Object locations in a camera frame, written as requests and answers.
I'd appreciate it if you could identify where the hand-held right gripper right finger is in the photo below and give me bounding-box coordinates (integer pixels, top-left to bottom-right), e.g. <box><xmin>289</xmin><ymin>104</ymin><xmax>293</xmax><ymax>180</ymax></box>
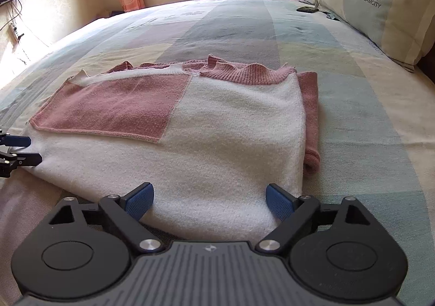
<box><xmin>256</xmin><ymin>183</ymin><xmax>379</xmax><ymax>255</ymax></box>

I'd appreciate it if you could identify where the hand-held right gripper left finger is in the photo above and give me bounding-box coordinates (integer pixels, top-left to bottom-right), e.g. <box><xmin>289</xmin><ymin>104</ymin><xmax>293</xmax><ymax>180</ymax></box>
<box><xmin>40</xmin><ymin>182</ymin><xmax>164</xmax><ymax>255</ymax></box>

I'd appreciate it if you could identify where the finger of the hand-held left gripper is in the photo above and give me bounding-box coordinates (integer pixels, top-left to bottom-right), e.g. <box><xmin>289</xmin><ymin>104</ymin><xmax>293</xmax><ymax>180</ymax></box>
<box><xmin>0</xmin><ymin>129</ymin><xmax>32</xmax><ymax>148</ymax></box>
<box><xmin>0</xmin><ymin>151</ymin><xmax>43</xmax><ymax>177</ymax></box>

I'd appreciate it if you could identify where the pink and white knit sweater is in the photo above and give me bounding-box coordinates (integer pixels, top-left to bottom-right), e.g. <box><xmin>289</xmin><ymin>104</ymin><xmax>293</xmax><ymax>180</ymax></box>
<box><xmin>20</xmin><ymin>54</ymin><xmax>322</xmax><ymax>242</ymax></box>

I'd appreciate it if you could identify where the bed with pastel sheet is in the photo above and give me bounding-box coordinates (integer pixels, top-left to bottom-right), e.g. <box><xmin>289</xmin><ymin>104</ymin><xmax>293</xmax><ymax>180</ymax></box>
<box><xmin>0</xmin><ymin>0</ymin><xmax>435</xmax><ymax>306</ymax></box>

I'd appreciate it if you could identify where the pale blue yellow pillow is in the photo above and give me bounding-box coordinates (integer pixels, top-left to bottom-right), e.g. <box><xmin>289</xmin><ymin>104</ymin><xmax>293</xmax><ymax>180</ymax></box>
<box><xmin>306</xmin><ymin>0</ymin><xmax>340</xmax><ymax>20</ymax></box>

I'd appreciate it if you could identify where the large floral printed pillow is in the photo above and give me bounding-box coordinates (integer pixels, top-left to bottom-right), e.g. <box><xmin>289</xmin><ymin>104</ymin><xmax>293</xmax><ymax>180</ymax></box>
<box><xmin>316</xmin><ymin>0</ymin><xmax>435</xmax><ymax>72</ymax></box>

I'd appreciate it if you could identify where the white wall power strip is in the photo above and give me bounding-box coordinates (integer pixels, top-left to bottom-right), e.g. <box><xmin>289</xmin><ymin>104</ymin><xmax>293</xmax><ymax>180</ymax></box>
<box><xmin>8</xmin><ymin>22</ymin><xmax>25</xmax><ymax>43</ymax></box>

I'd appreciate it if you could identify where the black television cable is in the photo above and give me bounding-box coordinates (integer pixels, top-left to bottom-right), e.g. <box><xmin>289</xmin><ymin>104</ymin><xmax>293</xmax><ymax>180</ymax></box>
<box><xmin>0</xmin><ymin>0</ymin><xmax>24</xmax><ymax>33</ymax></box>

